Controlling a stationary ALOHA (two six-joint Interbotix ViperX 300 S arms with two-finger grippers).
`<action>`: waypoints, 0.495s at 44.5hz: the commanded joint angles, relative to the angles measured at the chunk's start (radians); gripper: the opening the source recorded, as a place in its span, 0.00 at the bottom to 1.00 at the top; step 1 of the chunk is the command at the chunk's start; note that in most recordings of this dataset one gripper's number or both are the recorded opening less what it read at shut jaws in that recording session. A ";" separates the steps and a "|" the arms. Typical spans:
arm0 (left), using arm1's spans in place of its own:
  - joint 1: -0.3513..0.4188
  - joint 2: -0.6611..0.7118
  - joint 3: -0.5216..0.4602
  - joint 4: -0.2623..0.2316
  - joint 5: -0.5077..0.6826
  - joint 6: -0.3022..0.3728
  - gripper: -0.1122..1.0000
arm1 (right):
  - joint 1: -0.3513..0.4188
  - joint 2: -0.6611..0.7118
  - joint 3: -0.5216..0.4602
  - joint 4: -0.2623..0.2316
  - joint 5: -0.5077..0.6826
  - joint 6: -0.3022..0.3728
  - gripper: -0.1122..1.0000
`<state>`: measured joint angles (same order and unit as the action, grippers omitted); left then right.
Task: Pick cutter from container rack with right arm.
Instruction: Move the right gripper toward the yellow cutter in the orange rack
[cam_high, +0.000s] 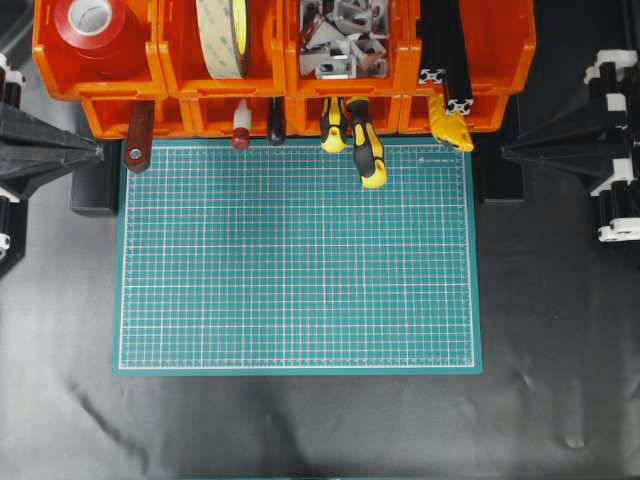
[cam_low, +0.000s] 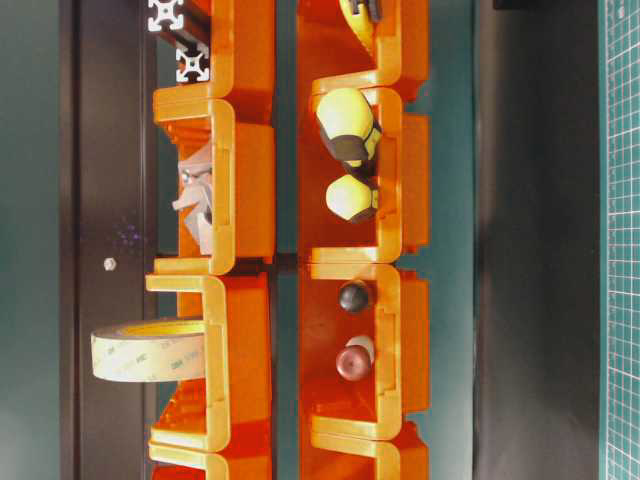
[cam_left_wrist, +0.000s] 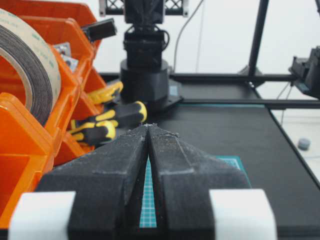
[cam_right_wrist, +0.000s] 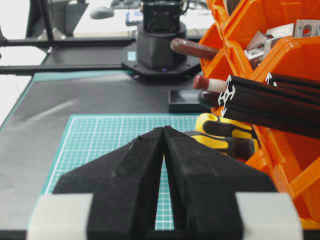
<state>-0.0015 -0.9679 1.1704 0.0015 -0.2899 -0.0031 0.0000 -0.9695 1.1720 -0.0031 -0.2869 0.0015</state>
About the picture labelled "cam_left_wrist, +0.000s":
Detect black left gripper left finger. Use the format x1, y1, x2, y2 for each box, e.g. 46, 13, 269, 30
36, 125, 148, 240

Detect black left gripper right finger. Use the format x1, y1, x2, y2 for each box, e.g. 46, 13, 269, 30
149, 124, 251, 240

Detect yellow utility cutter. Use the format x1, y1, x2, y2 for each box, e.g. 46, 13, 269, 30
87, 80, 124, 105

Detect orange container rack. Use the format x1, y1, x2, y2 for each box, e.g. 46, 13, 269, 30
0, 0, 105, 230

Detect green cutting mat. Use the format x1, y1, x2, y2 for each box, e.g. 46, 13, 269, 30
139, 155, 246, 229

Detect grey round cap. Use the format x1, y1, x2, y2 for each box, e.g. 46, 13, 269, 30
297, 137, 311, 151

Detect metal corner brackets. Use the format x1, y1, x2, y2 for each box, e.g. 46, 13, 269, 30
53, 42, 79, 73

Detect beige double-sided tape roll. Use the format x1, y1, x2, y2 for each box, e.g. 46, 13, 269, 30
0, 9, 62, 126

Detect black aluminium extrusion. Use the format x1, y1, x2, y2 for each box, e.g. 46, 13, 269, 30
81, 18, 117, 42

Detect yellow black screwdriver handle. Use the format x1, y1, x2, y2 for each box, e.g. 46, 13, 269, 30
70, 100, 148, 129

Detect black aluminium frame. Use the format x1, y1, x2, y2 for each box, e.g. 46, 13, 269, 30
99, 0, 320, 112

